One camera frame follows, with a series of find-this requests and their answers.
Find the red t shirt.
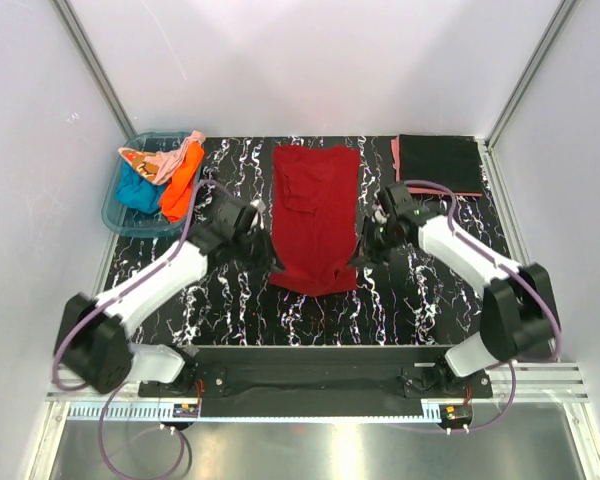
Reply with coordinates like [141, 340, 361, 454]
[269, 145, 360, 297]

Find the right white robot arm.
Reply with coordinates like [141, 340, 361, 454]
[349, 182, 562, 378]

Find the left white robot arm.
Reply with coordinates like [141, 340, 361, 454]
[54, 198, 284, 395]

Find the orange t shirt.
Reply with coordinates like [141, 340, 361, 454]
[159, 143, 205, 223]

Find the blue plastic bin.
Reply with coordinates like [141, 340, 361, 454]
[102, 134, 202, 238]

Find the pink printed t shirt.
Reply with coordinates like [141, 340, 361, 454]
[118, 131, 206, 186]

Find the blue t shirt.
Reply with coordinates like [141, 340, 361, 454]
[115, 163, 166, 214]

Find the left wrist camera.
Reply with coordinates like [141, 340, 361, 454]
[249, 199, 266, 230]

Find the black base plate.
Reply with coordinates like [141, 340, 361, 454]
[139, 346, 493, 421]

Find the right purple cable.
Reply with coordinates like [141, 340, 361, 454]
[404, 180, 564, 434]

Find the white slotted cable duct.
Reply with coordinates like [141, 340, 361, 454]
[68, 402, 441, 422]

